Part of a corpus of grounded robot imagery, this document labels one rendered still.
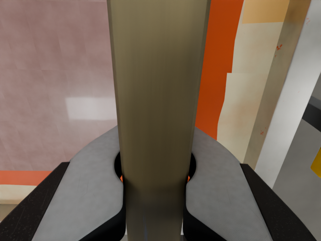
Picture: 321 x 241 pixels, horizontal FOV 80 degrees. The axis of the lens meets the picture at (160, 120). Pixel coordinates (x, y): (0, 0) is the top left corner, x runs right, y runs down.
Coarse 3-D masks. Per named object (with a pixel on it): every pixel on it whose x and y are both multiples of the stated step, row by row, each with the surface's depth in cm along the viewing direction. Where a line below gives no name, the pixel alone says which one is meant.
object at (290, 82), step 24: (312, 0) 18; (288, 24) 21; (312, 24) 19; (288, 48) 21; (312, 48) 20; (288, 72) 21; (312, 72) 21; (264, 96) 26; (288, 96) 23; (264, 120) 26; (288, 120) 24; (264, 144) 26; (288, 144) 26; (264, 168) 28; (0, 216) 34
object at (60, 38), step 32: (0, 0) 21; (32, 0) 21; (64, 0) 21; (96, 0) 21; (224, 0) 21; (0, 32) 22; (32, 32) 22; (64, 32) 22; (96, 32) 22; (224, 32) 22; (0, 64) 24; (32, 64) 24; (64, 64) 24; (96, 64) 24; (224, 64) 24
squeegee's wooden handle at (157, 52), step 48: (144, 0) 5; (192, 0) 5; (144, 48) 6; (192, 48) 6; (144, 96) 6; (192, 96) 6; (144, 144) 7; (192, 144) 8; (144, 192) 8; (144, 240) 10
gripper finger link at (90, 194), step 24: (96, 144) 10; (72, 168) 8; (96, 168) 9; (120, 168) 10; (72, 192) 7; (96, 192) 7; (120, 192) 7; (48, 216) 6; (72, 216) 6; (96, 216) 6; (120, 216) 7; (48, 240) 6; (72, 240) 6; (96, 240) 6
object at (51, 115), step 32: (0, 96) 26; (32, 96) 26; (64, 96) 26; (96, 96) 26; (224, 96) 26; (0, 128) 28; (32, 128) 29; (64, 128) 29; (96, 128) 29; (0, 160) 31; (32, 160) 31; (64, 160) 31
